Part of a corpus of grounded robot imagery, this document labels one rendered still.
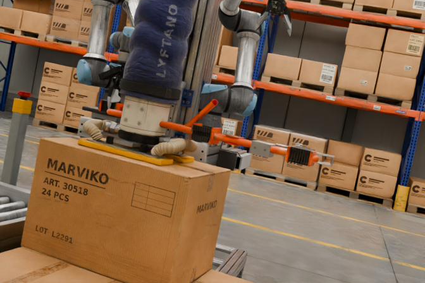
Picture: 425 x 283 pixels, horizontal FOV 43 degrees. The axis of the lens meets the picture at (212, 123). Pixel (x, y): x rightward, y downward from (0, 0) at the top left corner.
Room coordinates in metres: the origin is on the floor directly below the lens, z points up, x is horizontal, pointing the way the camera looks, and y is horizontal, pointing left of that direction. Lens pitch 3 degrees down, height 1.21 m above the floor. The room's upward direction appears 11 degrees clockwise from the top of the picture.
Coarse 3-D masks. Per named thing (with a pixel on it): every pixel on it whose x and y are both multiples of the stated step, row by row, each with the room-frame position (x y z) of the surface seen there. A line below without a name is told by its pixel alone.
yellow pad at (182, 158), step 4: (120, 144) 2.08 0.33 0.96; (148, 148) 2.05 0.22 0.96; (168, 156) 2.00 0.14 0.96; (172, 156) 2.00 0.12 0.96; (176, 156) 1.99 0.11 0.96; (180, 156) 2.00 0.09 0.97; (184, 156) 2.04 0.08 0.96; (188, 156) 2.07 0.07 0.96; (176, 160) 1.99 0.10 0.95; (180, 160) 1.98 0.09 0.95; (184, 160) 1.98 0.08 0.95; (188, 160) 2.02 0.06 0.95; (192, 160) 2.06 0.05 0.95
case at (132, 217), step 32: (64, 160) 1.87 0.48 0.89; (96, 160) 1.82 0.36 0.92; (128, 160) 1.79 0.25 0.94; (32, 192) 1.91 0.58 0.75; (64, 192) 1.86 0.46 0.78; (96, 192) 1.82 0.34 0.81; (128, 192) 1.77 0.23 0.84; (160, 192) 1.73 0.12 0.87; (192, 192) 1.74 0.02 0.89; (224, 192) 2.04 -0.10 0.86; (32, 224) 1.90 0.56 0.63; (64, 224) 1.85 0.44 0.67; (96, 224) 1.81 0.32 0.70; (128, 224) 1.77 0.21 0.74; (160, 224) 1.73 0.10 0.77; (192, 224) 1.79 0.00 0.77; (64, 256) 1.84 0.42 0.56; (96, 256) 1.80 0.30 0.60; (128, 256) 1.76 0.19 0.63; (160, 256) 1.72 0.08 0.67; (192, 256) 1.85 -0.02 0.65
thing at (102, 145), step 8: (112, 136) 1.94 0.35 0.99; (80, 144) 1.92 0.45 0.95; (88, 144) 1.91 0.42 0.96; (96, 144) 1.89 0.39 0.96; (104, 144) 1.90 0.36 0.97; (112, 144) 1.92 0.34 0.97; (112, 152) 1.87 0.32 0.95; (120, 152) 1.86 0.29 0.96; (128, 152) 1.85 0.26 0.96; (136, 152) 1.85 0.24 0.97; (144, 152) 1.87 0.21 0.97; (144, 160) 1.82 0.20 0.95; (152, 160) 1.81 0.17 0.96; (160, 160) 1.80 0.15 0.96; (168, 160) 1.85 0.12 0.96
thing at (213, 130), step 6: (192, 126) 1.88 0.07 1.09; (198, 126) 1.87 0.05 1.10; (204, 126) 1.96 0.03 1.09; (210, 126) 1.95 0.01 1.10; (192, 132) 1.88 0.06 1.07; (198, 132) 1.87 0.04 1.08; (204, 132) 1.86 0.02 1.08; (210, 132) 1.85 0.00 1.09; (216, 132) 1.89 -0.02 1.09; (192, 138) 1.87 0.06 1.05; (198, 138) 1.86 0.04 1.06; (204, 138) 1.86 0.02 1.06; (210, 138) 1.86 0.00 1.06; (210, 144) 1.86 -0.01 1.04
